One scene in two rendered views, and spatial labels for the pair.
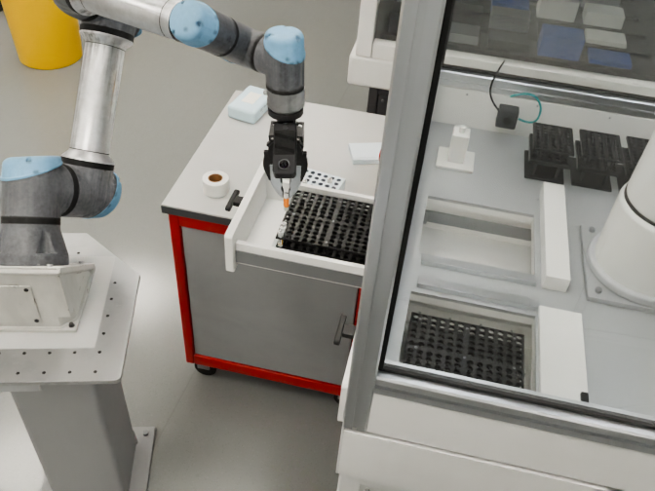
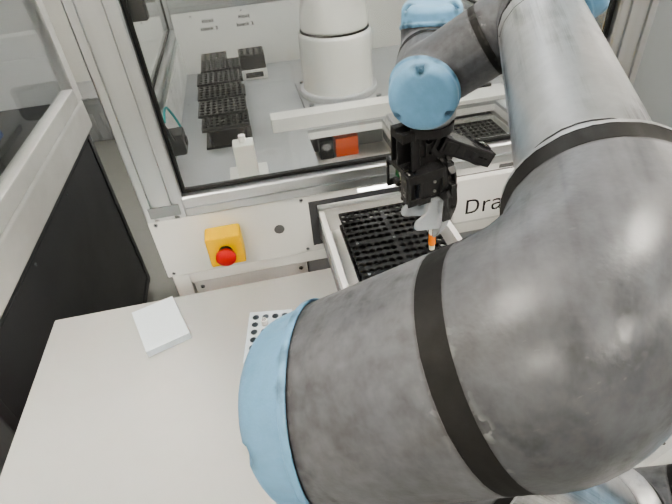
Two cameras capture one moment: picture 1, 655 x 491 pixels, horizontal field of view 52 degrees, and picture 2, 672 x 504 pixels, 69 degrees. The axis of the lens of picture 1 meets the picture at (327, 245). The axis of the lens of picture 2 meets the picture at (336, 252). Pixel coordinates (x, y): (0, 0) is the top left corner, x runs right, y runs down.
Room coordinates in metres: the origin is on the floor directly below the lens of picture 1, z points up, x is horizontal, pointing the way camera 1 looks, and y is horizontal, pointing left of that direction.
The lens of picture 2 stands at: (1.51, 0.67, 1.48)
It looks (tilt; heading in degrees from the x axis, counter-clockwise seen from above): 39 degrees down; 253
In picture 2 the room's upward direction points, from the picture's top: 6 degrees counter-clockwise
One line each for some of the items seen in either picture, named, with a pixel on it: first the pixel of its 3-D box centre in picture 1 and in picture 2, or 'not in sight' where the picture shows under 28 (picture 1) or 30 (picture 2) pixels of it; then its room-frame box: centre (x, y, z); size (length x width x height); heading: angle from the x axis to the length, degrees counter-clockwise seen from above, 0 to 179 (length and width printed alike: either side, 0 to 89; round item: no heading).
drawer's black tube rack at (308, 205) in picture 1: (331, 231); (394, 249); (1.18, -0.01, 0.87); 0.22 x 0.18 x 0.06; 81
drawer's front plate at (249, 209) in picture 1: (249, 213); not in sight; (1.21, 0.19, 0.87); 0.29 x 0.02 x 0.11; 171
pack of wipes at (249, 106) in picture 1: (251, 103); not in sight; (1.85, 0.27, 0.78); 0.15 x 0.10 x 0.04; 161
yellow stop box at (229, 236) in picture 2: not in sight; (225, 246); (1.49, -0.16, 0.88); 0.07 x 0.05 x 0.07; 171
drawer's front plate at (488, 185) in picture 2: (358, 344); (514, 190); (0.85, -0.08, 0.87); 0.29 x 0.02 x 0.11; 171
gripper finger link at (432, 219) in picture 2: (277, 174); (429, 221); (1.18, 0.12, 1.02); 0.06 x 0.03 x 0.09; 2
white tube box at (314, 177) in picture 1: (318, 186); (270, 341); (1.46, 0.04, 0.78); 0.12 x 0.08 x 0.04; 72
